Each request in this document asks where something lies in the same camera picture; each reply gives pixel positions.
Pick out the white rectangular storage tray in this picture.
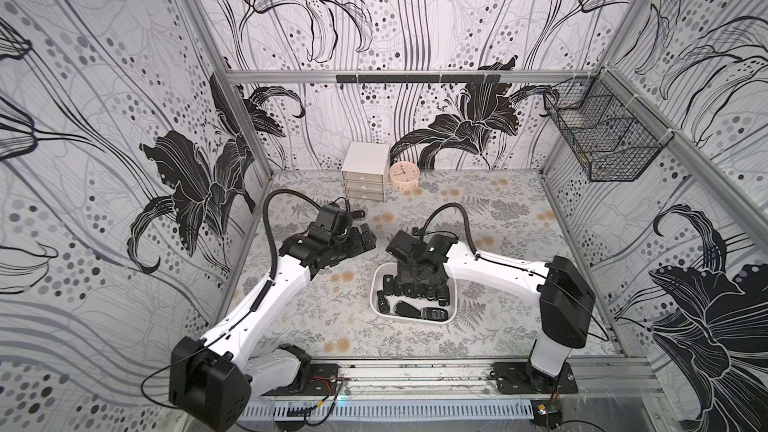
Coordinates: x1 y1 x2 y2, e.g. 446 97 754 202
368 263 458 325

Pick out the silver edged smart key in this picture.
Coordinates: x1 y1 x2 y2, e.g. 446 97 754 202
420 307 449 322

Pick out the black flip key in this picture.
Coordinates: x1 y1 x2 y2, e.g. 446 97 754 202
436 285 451 307
382 274 395 296

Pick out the black mercedes key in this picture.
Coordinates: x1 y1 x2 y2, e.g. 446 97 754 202
376 290 390 315

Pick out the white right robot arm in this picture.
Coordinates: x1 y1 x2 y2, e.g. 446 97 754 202
386 231 595 378

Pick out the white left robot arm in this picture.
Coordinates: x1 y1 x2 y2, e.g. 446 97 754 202
168 203 376 431

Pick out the white mini drawer cabinet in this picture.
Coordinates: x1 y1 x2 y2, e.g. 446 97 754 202
341 142 390 202

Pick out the pink round alarm clock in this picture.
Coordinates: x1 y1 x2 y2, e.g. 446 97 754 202
389 161 421 191

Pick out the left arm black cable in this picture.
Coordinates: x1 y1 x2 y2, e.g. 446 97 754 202
262 188 322 283

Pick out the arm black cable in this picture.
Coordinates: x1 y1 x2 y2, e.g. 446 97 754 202
419 202 479 256
262 188 322 283

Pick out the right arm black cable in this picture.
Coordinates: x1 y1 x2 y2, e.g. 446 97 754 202
419 202 479 256

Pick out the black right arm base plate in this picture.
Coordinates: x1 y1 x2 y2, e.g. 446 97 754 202
489 361 579 395

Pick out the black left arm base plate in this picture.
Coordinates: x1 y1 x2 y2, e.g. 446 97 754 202
265 363 339 397

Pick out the black wire wall basket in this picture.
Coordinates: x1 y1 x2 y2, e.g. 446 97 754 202
543 76 674 182

